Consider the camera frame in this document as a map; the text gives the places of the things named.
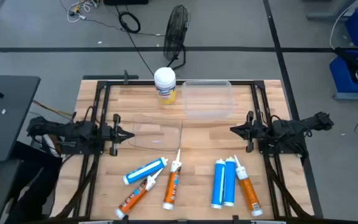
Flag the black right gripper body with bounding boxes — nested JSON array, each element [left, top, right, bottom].
[[246, 110, 262, 154]]

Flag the clear shallow plastic tray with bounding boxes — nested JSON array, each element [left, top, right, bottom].
[[126, 121, 183, 152]]

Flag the Lysol wipes canister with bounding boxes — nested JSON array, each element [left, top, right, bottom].
[[153, 67, 177, 105]]

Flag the white cable bundle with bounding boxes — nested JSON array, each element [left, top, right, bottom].
[[66, 0, 101, 24]]

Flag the orange Gorilla sealant tube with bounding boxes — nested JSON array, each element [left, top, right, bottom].
[[233, 154, 264, 218], [114, 167, 164, 219], [162, 148, 183, 211]]

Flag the black aluminium table frame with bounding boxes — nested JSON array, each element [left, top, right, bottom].
[[51, 79, 315, 224]]

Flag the clear plastic bin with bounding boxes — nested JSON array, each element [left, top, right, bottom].
[[181, 79, 234, 121]]

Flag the black desk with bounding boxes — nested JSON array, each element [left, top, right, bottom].
[[0, 72, 42, 162]]

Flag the black coiled cable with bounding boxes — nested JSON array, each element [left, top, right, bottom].
[[113, 2, 167, 77]]

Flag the black floor fan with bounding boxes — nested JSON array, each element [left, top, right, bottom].
[[162, 4, 191, 71]]

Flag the blue silicone tube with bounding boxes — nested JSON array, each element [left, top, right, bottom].
[[223, 156, 237, 208], [210, 158, 226, 210], [122, 157, 169, 185]]

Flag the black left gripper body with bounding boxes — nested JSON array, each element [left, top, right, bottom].
[[101, 113, 121, 157]]

